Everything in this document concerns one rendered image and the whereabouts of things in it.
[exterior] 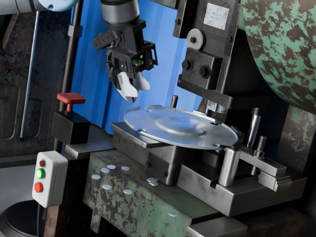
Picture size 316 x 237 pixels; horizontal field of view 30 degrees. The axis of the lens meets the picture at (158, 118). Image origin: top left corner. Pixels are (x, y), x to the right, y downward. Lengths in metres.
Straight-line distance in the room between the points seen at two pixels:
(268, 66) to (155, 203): 0.48
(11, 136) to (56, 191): 1.52
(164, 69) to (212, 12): 1.87
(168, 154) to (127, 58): 0.33
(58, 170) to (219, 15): 0.57
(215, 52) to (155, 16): 1.91
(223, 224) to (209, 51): 0.42
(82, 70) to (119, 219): 2.47
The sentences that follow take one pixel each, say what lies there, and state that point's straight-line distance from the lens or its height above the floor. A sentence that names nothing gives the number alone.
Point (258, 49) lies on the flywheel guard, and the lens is 1.09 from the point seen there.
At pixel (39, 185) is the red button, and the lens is 1.58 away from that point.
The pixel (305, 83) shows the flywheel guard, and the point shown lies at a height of 1.02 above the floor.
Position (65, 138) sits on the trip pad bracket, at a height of 0.65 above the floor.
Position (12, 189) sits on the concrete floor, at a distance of 2.83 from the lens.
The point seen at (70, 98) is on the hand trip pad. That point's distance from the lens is 1.63.
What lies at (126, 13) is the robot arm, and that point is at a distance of 1.19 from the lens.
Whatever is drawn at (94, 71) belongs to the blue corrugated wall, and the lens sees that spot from 3.81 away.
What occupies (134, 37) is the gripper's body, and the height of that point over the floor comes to 1.02.
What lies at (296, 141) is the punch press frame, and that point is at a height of 0.78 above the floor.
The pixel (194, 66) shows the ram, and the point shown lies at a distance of 1.45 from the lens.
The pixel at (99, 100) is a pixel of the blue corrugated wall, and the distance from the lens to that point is 3.78.
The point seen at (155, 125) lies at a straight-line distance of 1.45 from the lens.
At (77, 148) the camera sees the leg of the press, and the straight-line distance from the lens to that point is 1.60.
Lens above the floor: 1.21
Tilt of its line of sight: 17 degrees down
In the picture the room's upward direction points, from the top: 11 degrees clockwise
